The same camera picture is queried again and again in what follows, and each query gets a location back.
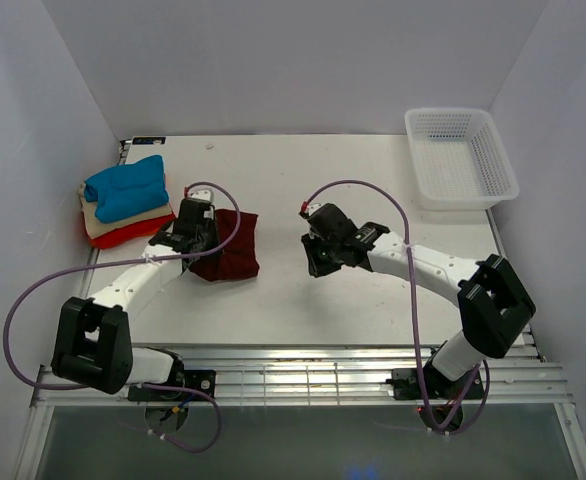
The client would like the dark red t shirt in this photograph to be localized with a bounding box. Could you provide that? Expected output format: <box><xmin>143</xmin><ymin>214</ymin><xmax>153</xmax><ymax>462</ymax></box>
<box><xmin>189</xmin><ymin>212</ymin><xmax>260</xmax><ymax>282</ymax></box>

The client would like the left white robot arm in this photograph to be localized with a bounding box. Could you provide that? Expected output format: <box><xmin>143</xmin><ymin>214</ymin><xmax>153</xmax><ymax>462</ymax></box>
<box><xmin>51</xmin><ymin>189</ymin><xmax>219</xmax><ymax>400</ymax></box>

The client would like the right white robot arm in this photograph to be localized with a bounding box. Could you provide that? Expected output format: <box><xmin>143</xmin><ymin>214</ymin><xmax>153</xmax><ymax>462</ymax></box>
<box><xmin>300</xmin><ymin>203</ymin><xmax>536</xmax><ymax>398</ymax></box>

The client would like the red-orange folded t shirt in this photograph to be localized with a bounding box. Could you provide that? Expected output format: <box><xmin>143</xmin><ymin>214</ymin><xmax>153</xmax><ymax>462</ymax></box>
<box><xmin>88</xmin><ymin>213</ymin><xmax>175</xmax><ymax>249</ymax></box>

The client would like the blue folded t shirt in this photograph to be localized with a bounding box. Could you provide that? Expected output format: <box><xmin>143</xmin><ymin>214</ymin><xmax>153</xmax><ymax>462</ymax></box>
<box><xmin>82</xmin><ymin>155</ymin><xmax>169</xmax><ymax>223</ymax></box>

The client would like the beige folded t shirt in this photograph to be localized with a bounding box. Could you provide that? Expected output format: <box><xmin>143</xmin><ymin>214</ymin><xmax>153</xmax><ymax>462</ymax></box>
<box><xmin>77</xmin><ymin>183</ymin><xmax>173</xmax><ymax>239</ymax></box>

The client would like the white plastic basket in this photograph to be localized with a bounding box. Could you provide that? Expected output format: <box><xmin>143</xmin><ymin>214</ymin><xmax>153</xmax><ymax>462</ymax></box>
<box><xmin>404</xmin><ymin>108</ymin><xmax>520</xmax><ymax>211</ymax></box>

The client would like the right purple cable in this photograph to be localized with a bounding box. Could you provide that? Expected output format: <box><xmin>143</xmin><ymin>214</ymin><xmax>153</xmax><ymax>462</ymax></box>
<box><xmin>302</xmin><ymin>179</ymin><xmax>492</xmax><ymax>437</ymax></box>

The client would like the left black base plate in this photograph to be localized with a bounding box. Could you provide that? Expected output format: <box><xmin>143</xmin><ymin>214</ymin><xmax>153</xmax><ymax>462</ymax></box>
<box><xmin>127</xmin><ymin>369</ymin><xmax>216</xmax><ymax>403</ymax></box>

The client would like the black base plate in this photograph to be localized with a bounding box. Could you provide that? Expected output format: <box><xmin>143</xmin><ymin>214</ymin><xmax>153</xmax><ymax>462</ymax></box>
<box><xmin>385</xmin><ymin>368</ymin><xmax>485</xmax><ymax>400</ymax></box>
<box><xmin>127</xmin><ymin>369</ymin><xmax>216</xmax><ymax>403</ymax></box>

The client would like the aluminium rail frame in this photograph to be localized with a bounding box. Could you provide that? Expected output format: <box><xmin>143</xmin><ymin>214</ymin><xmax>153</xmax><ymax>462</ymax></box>
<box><xmin>20</xmin><ymin>139</ymin><xmax>586</xmax><ymax>480</ymax></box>

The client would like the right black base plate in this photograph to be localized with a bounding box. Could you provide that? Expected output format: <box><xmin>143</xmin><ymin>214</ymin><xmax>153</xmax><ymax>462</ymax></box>
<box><xmin>385</xmin><ymin>368</ymin><xmax>485</xmax><ymax>400</ymax></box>

